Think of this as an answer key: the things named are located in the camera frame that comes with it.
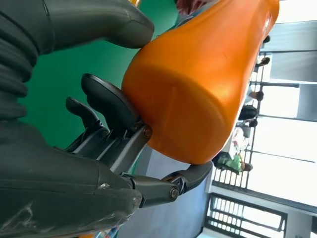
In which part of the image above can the small black window grille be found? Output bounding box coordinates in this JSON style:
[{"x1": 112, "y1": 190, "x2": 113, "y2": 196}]
[{"x1": 203, "y1": 193, "x2": 288, "y2": 238}]

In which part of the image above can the green table mat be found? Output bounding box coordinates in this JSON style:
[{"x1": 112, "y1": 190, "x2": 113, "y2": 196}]
[{"x1": 18, "y1": 0, "x2": 180, "y2": 176}]

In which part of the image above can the large black window railing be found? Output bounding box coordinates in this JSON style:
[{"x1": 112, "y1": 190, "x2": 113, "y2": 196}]
[{"x1": 209, "y1": 19, "x2": 317, "y2": 214}]

